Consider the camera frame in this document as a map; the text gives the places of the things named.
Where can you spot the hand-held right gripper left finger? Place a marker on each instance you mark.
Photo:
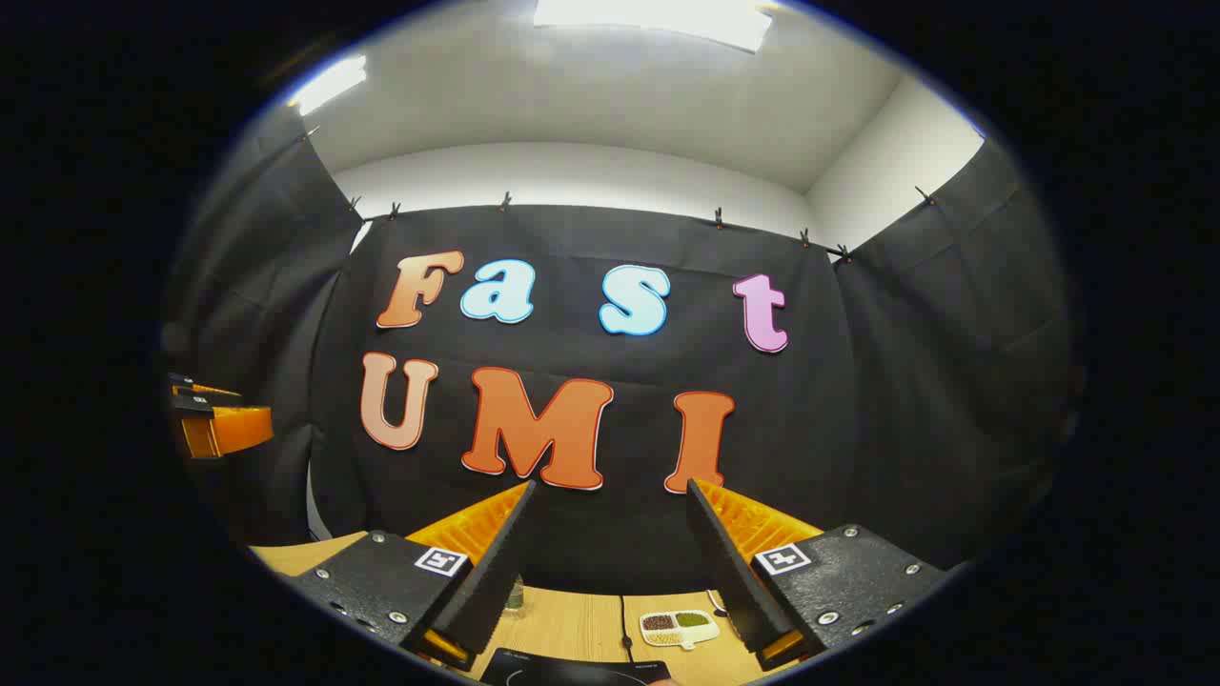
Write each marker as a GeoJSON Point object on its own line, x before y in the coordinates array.
{"type": "Point", "coordinates": [481, 591]}

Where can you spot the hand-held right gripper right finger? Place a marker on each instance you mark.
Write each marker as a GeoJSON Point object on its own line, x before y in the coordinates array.
{"type": "Point", "coordinates": [734, 581]}

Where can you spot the white divided dish with beans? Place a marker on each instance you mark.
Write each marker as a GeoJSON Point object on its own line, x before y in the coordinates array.
{"type": "Point", "coordinates": [679, 627]}

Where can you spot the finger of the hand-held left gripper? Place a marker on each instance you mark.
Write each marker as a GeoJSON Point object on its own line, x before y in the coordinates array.
{"type": "Point", "coordinates": [233, 429]}
{"type": "Point", "coordinates": [195, 384]}

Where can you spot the clear plastic water bottle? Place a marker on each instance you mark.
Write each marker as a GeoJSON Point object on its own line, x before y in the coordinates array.
{"type": "Point", "coordinates": [515, 595]}

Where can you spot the black backdrop cloth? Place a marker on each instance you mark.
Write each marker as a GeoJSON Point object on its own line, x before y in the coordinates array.
{"type": "Point", "coordinates": [620, 534]}

